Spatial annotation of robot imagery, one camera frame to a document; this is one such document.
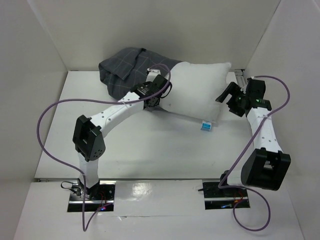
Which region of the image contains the white pillow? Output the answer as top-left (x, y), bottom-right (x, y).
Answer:
top-left (159, 61), bottom-right (232, 123)

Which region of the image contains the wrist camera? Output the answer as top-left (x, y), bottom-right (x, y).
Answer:
top-left (240, 77), bottom-right (252, 94)
top-left (146, 68), bottom-right (161, 82)

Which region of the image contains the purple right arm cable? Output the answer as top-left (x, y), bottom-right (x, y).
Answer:
top-left (218, 75), bottom-right (291, 231)

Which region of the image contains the aluminium frame rail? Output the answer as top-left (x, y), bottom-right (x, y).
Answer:
top-left (234, 69), bottom-right (248, 88)

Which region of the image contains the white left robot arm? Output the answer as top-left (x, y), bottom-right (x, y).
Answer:
top-left (72, 74), bottom-right (172, 200)

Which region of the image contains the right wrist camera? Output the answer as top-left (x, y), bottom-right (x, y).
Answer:
top-left (240, 77), bottom-right (252, 94)

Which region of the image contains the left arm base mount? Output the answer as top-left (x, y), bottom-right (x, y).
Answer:
top-left (60, 180), bottom-right (116, 213)

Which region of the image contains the dark grey checked pillowcase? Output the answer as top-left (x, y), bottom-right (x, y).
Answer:
top-left (98, 47), bottom-right (181, 100)

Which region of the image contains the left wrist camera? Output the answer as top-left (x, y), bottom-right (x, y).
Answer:
top-left (146, 68), bottom-right (161, 82)

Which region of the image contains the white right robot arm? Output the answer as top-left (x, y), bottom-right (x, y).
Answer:
top-left (216, 76), bottom-right (291, 196)

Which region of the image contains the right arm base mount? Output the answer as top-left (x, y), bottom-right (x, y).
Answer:
top-left (197, 181), bottom-right (250, 210)

